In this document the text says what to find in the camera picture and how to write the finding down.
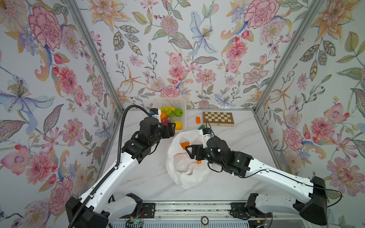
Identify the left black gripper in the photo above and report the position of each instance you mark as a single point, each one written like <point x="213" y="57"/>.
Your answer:
<point x="167" y="129"/>

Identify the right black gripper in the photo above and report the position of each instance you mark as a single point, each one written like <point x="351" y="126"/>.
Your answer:
<point x="196" y="151"/>

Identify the pink dragon fruit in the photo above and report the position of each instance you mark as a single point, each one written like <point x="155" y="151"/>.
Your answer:
<point x="165" y="121"/>

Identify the white translucent plastic bag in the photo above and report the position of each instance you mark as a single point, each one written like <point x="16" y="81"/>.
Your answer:
<point x="183" y="170"/>

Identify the green pepper fruit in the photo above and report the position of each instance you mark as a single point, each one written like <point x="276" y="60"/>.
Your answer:
<point x="169" y="113"/>

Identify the yellow lemon fruit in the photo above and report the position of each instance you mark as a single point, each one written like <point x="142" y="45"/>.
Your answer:
<point x="178" y="125"/>

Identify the green apple fruit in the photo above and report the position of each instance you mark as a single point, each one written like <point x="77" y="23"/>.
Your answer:
<point x="178" y="112"/>

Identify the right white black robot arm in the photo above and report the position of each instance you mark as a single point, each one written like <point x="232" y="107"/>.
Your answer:
<point x="304" y="197"/>

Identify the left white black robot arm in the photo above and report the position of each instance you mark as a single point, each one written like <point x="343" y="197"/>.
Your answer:
<point x="94" y="208"/>

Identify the yellow banana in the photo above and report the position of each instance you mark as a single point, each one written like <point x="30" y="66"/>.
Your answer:
<point x="164" y="109"/>

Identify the green toy brick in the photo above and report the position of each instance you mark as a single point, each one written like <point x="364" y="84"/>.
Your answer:
<point x="202" y="126"/>

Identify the white perforated plastic basket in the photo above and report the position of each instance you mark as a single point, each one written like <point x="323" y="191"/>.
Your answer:
<point x="177" y="103"/>

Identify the wooden chessboard box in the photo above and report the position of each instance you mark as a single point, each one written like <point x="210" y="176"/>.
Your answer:
<point x="218" y="118"/>

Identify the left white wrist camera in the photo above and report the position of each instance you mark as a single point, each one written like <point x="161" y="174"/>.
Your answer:
<point x="156" y="113"/>

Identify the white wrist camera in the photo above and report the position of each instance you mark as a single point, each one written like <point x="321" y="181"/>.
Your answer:
<point x="156" y="113"/>
<point x="205" y="135"/>

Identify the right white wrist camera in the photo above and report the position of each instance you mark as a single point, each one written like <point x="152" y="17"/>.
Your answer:
<point x="205" y="135"/>

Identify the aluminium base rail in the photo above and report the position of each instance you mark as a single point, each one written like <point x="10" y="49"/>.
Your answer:
<point x="205" y="214"/>

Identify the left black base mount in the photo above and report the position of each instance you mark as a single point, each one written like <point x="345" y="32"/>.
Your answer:
<point x="136" y="210"/>

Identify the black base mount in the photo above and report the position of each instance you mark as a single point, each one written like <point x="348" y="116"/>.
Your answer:
<point x="136" y="210"/>
<point x="248" y="209"/>

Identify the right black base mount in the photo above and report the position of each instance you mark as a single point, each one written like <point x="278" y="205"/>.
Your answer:
<point x="248" y="209"/>

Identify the left aluminium corner post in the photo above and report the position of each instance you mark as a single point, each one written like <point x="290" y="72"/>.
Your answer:
<point x="78" y="18"/>

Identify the aluminium corner post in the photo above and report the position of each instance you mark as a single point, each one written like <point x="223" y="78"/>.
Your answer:
<point x="78" y="18"/>
<point x="303" y="27"/>

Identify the right aluminium corner post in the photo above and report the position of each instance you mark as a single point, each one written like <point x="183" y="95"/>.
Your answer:
<point x="303" y="27"/>

